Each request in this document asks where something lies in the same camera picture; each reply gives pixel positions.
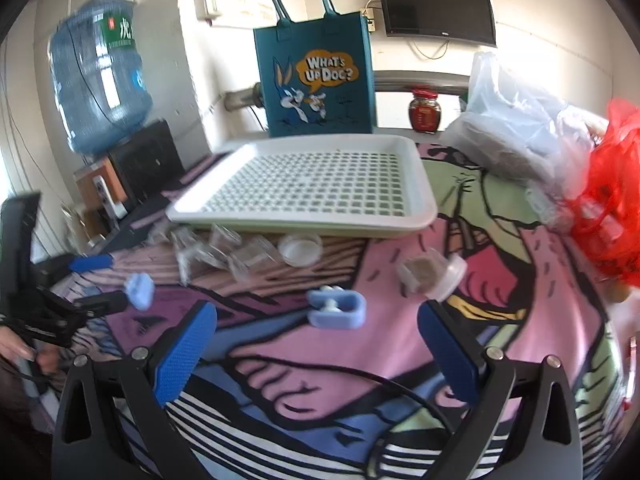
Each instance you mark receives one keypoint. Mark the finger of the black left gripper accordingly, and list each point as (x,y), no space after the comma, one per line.
(98,306)

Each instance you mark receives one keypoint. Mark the blue water jug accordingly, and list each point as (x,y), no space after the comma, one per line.
(97,78)

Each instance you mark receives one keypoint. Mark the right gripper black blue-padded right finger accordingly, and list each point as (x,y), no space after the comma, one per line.
(543,442)

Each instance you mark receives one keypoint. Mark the clear round plastic lid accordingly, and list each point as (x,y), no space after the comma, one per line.
(300,250)

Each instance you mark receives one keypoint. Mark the red-lidded sauce jar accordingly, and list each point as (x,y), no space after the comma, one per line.
(424,110)

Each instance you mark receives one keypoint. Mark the red plastic bag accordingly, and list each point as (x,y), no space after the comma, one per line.
(606,226)

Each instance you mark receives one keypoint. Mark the clear jar with brown contents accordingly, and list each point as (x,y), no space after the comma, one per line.
(432,274)

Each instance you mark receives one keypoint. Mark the clear plastic bag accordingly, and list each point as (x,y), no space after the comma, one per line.
(521,133)

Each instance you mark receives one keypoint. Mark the white perforated plastic tray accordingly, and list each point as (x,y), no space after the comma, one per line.
(361,185)

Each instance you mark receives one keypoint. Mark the colourful cartoon bed blanket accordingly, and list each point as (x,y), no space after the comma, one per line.
(277,398)

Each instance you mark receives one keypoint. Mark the teal Bugs Bunny tote bag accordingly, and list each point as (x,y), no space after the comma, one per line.
(316,75)

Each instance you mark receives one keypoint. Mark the large light-blue plastic clip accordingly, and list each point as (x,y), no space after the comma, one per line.
(334,308)

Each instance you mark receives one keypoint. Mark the person's left hand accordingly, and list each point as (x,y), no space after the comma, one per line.
(13,347)

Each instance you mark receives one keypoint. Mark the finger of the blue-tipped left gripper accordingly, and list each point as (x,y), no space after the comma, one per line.
(86,264)

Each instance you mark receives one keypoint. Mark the clear sachet with brown cube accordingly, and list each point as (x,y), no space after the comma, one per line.
(256,255)

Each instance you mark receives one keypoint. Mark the black water dispenser cabinet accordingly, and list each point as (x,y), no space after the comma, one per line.
(134,170)

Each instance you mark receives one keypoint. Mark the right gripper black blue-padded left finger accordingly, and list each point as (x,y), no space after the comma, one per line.
(112,422)

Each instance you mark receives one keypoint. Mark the small light-blue plastic clip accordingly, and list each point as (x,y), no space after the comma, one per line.
(140,290)

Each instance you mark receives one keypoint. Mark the black wall monitor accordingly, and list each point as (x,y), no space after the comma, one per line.
(469,21)

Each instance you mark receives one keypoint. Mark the clear packets beside red bag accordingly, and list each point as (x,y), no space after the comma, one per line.
(550,212)

